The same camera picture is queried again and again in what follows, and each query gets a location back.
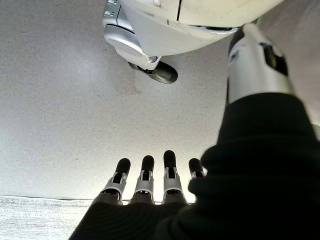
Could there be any white textured rug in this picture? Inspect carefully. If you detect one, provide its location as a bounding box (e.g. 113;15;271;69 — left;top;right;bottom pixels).
0;195;94;240

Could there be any dark right robot hand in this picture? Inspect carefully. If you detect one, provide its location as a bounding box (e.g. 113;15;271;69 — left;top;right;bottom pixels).
68;23;320;240

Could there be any silver right robot leg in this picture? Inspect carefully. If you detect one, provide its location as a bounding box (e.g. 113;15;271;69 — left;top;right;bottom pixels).
101;0;286;71

